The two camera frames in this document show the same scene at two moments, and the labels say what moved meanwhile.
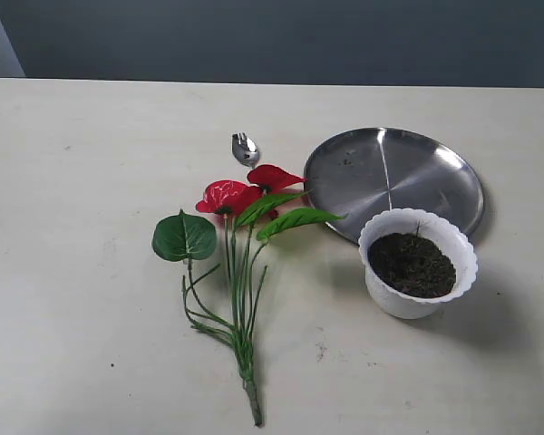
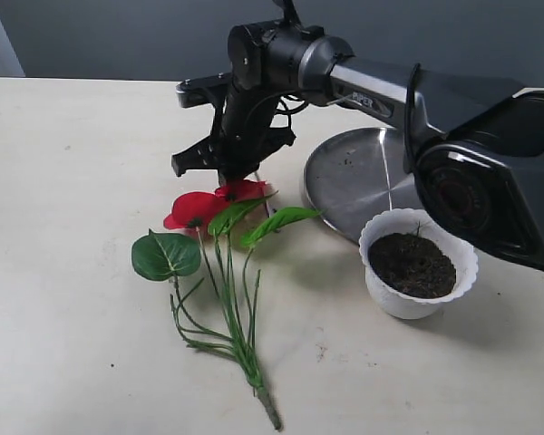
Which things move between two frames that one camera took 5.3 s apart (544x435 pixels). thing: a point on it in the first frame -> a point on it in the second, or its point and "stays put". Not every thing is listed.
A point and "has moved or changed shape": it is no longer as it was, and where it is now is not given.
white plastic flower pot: [451, 240] stays put
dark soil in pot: [412, 265] stays put
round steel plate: [364, 173] stays put
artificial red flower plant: [220, 243] has moved or changed shape
